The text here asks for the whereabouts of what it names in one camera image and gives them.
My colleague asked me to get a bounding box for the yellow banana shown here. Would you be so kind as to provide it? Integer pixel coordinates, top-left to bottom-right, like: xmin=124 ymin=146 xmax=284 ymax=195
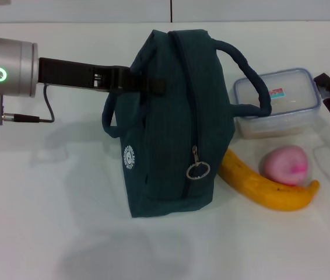
xmin=217 ymin=148 xmax=320 ymax=211

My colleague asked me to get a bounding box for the dark teal fabric bag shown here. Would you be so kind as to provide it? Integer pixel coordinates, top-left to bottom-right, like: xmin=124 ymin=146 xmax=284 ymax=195
xmin=101 ymin=29 xmax=272 ymax=219

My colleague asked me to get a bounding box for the pink peach toy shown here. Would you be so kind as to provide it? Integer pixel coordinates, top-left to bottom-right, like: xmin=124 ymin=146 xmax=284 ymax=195
xmin=263 ymin=146 xmax=311 ymax=187

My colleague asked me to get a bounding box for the left arm grey cable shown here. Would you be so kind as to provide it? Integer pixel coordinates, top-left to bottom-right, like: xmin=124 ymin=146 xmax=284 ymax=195
xmin=3 ymin=84 xmax=55 ymax=123

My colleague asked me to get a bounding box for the clear plastic food container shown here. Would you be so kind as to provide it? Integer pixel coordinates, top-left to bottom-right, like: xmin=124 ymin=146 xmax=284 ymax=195
xmin=233 ymin=68 xmax=322 ymax=138

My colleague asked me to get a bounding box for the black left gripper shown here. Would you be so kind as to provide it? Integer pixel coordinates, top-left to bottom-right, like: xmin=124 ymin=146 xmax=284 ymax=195
xmin=38 ymin=57 xmax=165 ymax=95

